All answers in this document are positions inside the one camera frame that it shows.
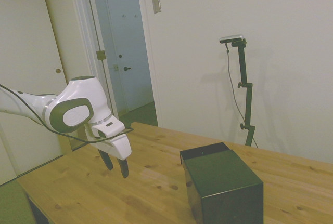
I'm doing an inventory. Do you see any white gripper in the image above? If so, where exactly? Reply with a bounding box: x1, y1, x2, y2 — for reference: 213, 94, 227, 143
84, 124, 133, 179

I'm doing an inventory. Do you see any black drawer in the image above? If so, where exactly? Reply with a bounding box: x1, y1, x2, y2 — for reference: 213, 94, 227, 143
179, 142, 232, 166

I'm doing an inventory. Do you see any black drawer cabinet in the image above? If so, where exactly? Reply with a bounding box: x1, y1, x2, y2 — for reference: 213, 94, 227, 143
181, 149, 264, 224

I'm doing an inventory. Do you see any open white door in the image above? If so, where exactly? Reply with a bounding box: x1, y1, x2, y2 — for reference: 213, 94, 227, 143
84, 0, 123, 121

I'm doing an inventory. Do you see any white hallway door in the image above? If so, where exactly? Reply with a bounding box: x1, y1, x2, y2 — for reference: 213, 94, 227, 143
104, 0, 155, 113

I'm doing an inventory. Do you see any white closet sliding door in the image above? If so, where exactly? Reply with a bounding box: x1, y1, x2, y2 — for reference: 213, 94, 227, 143
0, 0, 72, 186

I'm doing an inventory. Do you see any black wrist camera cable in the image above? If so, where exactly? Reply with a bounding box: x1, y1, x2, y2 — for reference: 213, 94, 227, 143
0, 83, 135, 144

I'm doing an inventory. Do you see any black jointed camera stand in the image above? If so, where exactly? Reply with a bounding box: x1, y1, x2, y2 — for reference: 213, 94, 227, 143
230, 39, 257, 147

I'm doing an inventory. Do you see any beige wall switch plate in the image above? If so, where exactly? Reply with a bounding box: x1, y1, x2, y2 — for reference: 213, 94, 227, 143
151, 0, 162, 15

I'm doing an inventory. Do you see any grey stereo camera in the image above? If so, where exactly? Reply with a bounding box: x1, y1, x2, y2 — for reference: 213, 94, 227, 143
219, 34, 246, 45

